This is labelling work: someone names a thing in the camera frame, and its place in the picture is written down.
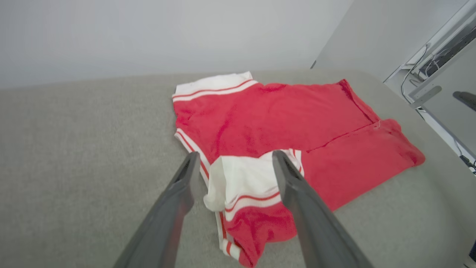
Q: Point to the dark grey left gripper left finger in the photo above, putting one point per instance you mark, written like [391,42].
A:
[167,216]

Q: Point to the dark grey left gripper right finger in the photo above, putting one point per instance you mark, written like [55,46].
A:
[316,223]

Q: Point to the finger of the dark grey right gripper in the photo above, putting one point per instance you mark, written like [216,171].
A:
[466,98]

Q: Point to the red and white basketball jersey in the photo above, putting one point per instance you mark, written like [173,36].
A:
[282,123]

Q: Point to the grey metal post with bracket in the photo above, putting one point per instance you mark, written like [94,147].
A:
[425,95]

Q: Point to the white desk frame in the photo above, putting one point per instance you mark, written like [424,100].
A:
[438,41]

